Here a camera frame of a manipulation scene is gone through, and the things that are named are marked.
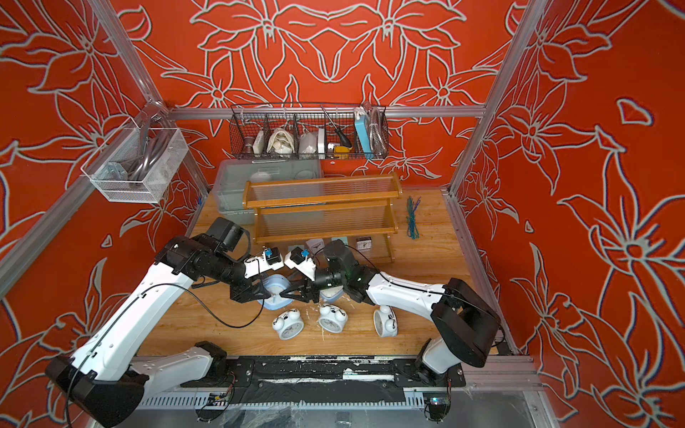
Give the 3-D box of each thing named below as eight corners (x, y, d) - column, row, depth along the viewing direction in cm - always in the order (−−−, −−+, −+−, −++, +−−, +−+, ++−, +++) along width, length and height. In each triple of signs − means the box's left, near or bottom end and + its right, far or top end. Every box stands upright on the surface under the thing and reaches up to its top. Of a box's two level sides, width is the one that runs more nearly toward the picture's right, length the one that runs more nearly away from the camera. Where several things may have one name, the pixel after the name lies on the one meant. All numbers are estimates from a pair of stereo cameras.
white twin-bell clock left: (283, 345, 79) (277, 336, 72) (276, 329, 82) (270, 319, 75) (307, 330, 82) (303, 320, 75) (299, 315, 85) (295, 304, 78)
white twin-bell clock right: (375, 339, 80) (379, 330, 73) (373, 316, 85) (376, 305, 78) (394, 339, 80) (399, 330, 73) (391, 316, 85) (395, 305, 78)
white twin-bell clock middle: (318, 327, 83) (316, 317, 75) (324, 313, 86) (322, 302, 78) (341, 336, 81) (341, 326, 74) (346, 321, 84) (347, 310, 77)
